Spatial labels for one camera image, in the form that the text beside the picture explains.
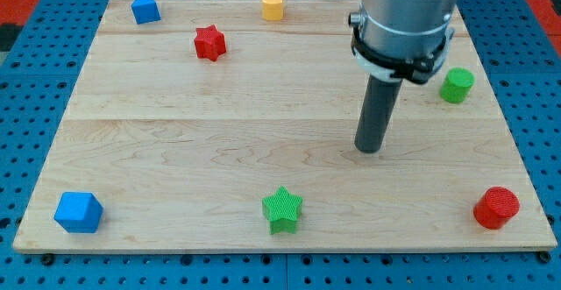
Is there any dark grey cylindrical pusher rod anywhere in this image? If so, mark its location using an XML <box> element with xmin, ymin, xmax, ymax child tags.
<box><xmin>354</xmin><ymin>75</ymin><xmax>402</xmax><ymax>153</ymax></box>

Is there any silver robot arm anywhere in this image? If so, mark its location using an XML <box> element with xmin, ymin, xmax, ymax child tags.
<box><xmin>348</xmin><ymin>0</ymin><xmax>457</xmax><ymax>153</ymax></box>

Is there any green star block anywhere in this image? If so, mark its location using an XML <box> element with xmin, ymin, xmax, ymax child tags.
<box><xmin>261</xmin><ymin>187</ymin><xmax>303</xmax><ymax>235</ymax></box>

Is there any red star block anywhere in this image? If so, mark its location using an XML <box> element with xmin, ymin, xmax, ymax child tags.
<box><xmin>194</xmin><ymin>25</ymin><xmax>227</xmax><ymax>61</ymax></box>

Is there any blue cube block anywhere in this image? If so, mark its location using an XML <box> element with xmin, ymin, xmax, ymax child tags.
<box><xmin>53</xmin><ymin>192</ymin><xmax>103</xmax><ymax>233</ymax></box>

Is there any green cylinder block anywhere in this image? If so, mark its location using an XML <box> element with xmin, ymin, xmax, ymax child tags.
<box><xmin>439</xmin><ymin>67</ymin><xmax>475</xmax><ymax>103</ymax></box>

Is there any yellow heart block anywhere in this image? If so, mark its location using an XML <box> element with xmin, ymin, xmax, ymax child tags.
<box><xmin>261</xmin><ymin>0</ymin><xmax>284</xmax><ymax>21</ymax></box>

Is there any red cylinder block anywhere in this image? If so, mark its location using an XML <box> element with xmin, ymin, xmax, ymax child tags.
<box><xmin>472</xmin><ymin>187</ymin><xmax>521</xmax><ymax>230</ymax></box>

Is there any light wooden board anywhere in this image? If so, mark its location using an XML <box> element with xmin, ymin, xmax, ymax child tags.
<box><xmin>13</xmin><ymin>0</ymin><xmax>557</xmax><ymax>254</ymax></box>

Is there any blue pentagon block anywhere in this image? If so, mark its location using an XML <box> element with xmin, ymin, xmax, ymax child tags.
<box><xmin>131</xmin><ymin>0</ymin><xmax>161</xmax><ymax>25</ymax></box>

